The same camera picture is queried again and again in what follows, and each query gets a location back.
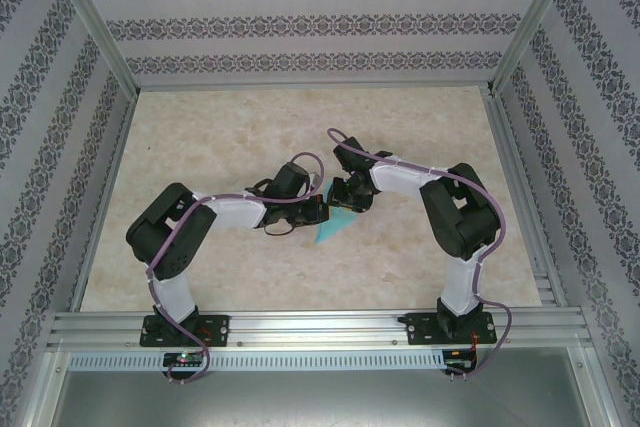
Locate teal paper sheet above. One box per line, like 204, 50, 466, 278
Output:
313, 184, 357, 247

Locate left controller board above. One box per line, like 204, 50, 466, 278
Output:
163, 351, 204, 367

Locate controller board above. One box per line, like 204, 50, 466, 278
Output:
444, 349, 476, 369
163, 351, 204, 367

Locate right controller board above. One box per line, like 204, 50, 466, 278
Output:
444, 349, 476, 369

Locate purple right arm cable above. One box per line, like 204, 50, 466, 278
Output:
326, 127, 516, 382

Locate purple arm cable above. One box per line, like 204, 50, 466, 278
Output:
326, 127, 516, 382
146, 151, 326, 387

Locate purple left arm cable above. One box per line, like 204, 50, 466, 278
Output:
146, 151, 326, 387

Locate aluminium mounting rail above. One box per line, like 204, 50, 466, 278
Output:
47, 309, 594, 350

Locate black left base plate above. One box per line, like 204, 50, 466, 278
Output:
141, 314, 231, 348

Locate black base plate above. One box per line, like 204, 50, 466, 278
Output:
141, 314, 231, 348
398, 311, 499, 347

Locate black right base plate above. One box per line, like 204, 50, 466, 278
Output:
398, 311, 499, 347

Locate slotted grey cable duct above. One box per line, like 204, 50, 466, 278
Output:
67, 349, 446, 373

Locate aluminium side rail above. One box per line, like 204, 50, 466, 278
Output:
69, 89, 141, 312
482, 86, 571, 308

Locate aluminium frame post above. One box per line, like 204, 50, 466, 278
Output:
42, 0, 141, 96
487, 0, 586, 96

